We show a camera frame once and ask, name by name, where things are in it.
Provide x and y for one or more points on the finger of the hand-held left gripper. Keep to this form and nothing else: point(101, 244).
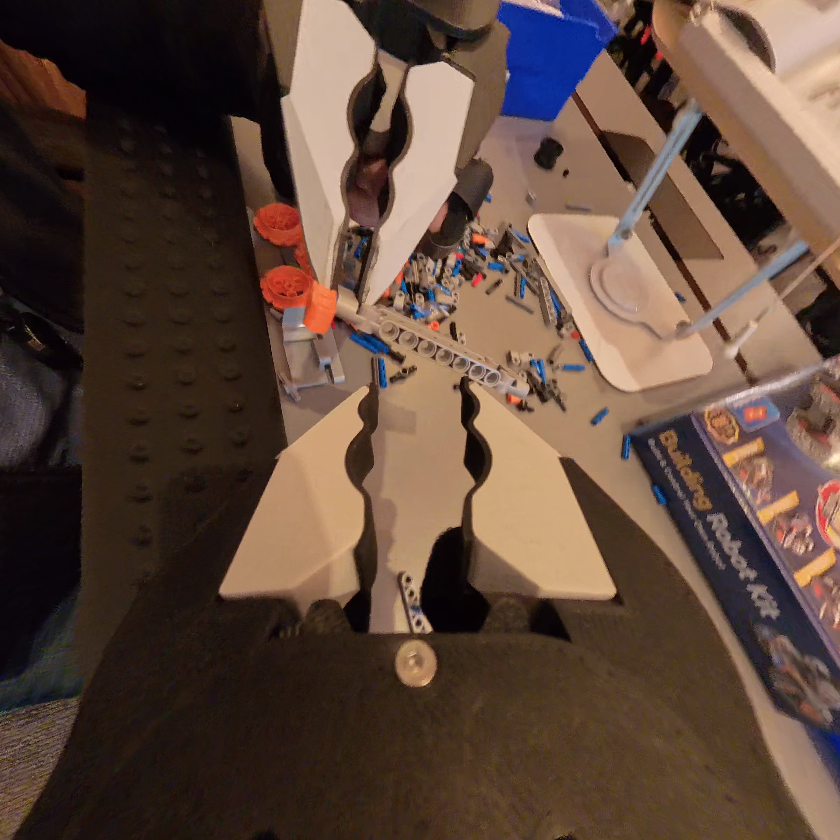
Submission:
point(433, 164)
point(315, 131)

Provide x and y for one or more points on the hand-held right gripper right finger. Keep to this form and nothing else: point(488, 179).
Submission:
point(538, 525)

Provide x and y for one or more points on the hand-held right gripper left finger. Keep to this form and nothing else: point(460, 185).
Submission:
point(302, 525)

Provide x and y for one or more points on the pile of small building pieces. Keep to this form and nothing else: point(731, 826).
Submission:
point(446, 275)

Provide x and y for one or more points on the light grey slim holed beam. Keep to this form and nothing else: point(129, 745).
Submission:
point(408, 600)

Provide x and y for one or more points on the orange thin holed piece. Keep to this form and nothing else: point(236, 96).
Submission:
point(516, 396)

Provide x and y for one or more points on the light grey beam frame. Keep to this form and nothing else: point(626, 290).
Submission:
point(377, 321)

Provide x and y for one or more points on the person's left forearm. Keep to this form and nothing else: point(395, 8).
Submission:
point(164, 52)

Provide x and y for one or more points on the person's left hand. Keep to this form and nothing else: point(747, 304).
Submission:
point(451, 223)

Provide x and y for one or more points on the blue plastic bin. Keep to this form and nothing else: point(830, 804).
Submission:
point(544, 65)

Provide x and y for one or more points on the black wheel hub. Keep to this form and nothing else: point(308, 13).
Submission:
point(548, 152)

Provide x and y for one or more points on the orange gear wheel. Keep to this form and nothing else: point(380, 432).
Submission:
point(277, 223)
point(287, 285)

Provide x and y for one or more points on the cluster of grey black connectors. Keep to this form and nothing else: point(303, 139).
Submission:
point(548, 390)

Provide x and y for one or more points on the light grey axle connector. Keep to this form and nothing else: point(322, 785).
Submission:
point(289, 387)

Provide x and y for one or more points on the orange curved shell piece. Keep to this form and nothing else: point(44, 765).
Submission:
point(319, 308)

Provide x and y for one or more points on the blue robot kit box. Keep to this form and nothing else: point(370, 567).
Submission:
point(722, 558)

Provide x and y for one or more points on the grey curved panel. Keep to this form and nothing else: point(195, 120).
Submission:
point(295, 325)

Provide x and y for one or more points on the white book stand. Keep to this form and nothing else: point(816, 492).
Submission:
point(656, 354)

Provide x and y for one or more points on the black perforated edge pad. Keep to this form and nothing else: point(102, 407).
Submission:
point(164, 328)

